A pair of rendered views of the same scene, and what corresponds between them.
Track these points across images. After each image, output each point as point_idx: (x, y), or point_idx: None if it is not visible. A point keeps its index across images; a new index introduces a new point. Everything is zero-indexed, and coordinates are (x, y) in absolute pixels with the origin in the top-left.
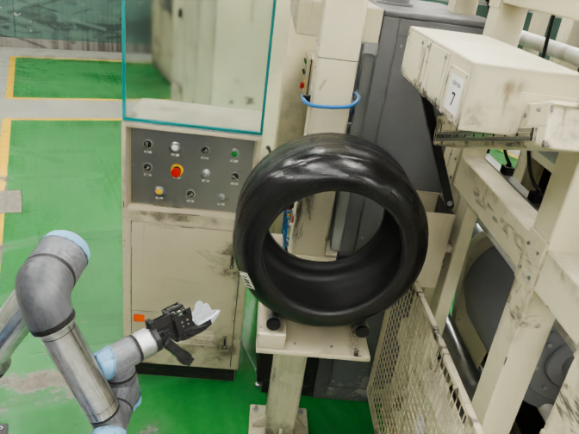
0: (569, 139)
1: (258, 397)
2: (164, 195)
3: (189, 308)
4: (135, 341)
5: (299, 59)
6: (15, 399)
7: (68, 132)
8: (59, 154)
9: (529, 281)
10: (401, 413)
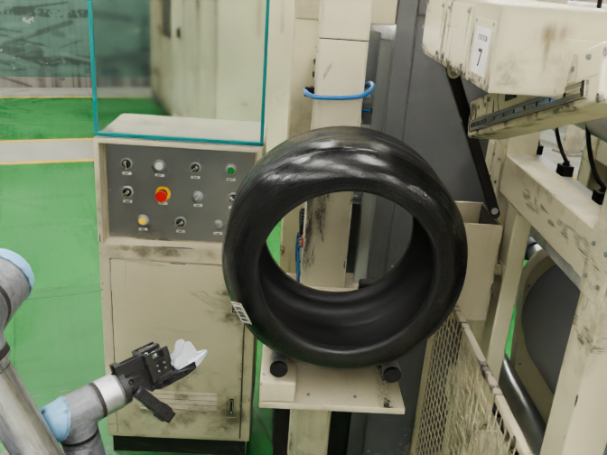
0: None
1: None
2: (149, 226)
3: (165, 348)
4: (96, 390)
5: (308, 62)
6: None
7: (53, 175)
8: (42, 200)
9: (598, 292)
10: None
